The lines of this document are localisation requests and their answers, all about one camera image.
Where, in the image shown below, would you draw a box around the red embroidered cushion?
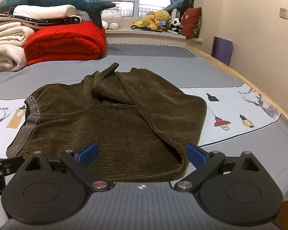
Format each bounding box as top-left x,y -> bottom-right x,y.
181,7 -> 202,40

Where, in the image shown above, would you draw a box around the white bear plush toy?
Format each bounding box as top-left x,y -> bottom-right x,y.
101,9 -> 122,30

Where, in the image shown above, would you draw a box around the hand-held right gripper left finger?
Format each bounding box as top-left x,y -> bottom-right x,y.
20,141 -> 116,192

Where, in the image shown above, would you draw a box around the olive green corduroy pants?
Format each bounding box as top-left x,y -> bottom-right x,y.
6,63 -> 208,183

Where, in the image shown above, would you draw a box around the red folded quilt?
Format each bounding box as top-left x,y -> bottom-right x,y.
24,20 -> 106,66

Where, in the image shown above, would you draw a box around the yellow bear plush toy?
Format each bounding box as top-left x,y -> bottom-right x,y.
134,10 -> 171,31

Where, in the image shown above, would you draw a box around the white window sill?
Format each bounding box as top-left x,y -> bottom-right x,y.
105,27 -> 203,44

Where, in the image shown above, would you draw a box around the cream folded fleece blanket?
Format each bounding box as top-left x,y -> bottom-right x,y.
0,21 -> 36,75

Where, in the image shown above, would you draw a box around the panda plush toy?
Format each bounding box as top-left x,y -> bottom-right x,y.
170,17 -> 183,34

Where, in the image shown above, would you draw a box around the navy star-print folded blanket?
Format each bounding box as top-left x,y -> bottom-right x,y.
0,14 -> 85,29

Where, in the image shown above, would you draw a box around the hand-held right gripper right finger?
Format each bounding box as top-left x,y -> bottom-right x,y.
174,144 -> 262,193

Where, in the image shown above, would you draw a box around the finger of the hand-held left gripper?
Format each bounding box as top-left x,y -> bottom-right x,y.
0,156 -> 24,196

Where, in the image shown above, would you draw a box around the wooden bed frame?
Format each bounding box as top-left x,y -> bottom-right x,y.
192,47 -> 288,230

